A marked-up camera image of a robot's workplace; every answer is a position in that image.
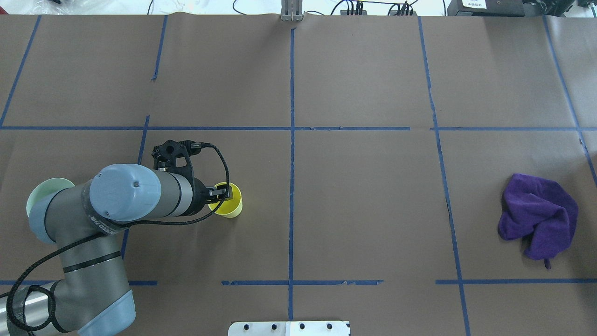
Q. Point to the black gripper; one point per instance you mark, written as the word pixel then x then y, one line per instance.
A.
pixel 199 196

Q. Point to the yellow plastic cup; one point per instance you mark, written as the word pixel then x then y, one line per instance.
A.
pixel 230 208

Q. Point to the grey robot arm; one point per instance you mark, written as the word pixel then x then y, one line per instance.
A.
pixel 83 286

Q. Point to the black equipment box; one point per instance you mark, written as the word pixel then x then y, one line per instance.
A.
pixel 508 8

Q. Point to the pale green bowl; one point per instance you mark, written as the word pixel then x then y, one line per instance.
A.
pixel 46 188

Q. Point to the clear plastic bag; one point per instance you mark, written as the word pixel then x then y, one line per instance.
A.
pixel 69 7

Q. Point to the power strip with plugs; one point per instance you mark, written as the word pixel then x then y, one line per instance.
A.
pixel 374 7

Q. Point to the purple crumpled cloth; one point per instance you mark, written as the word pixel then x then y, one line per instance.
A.
pixel 540 212

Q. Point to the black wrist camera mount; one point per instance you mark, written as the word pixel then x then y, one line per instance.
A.
pixel 174 157

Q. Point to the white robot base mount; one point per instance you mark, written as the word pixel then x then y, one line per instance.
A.
pixel 290 328

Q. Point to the aluminium extrusion post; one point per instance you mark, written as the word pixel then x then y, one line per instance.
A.
pixel 292 10

